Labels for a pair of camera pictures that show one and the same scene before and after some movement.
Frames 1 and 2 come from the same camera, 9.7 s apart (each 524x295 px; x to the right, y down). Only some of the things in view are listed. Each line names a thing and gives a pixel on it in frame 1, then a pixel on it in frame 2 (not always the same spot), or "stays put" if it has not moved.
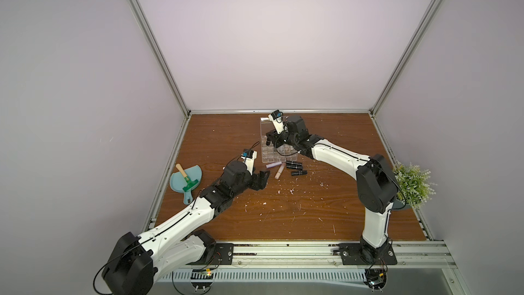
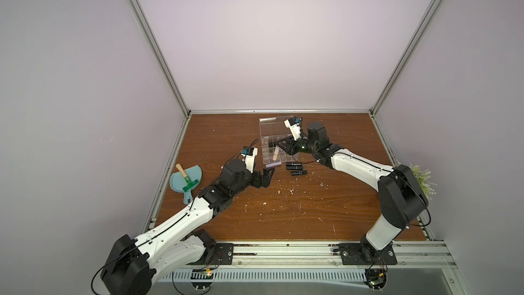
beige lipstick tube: x=280 y=170 -> x=276 y=152
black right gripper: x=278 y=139 -> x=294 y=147
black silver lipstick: x=299 y=173 stays put
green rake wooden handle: x=190 y=182 stays put
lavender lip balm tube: x=273 y=164 stays put
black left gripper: x=260 y=181 stays put
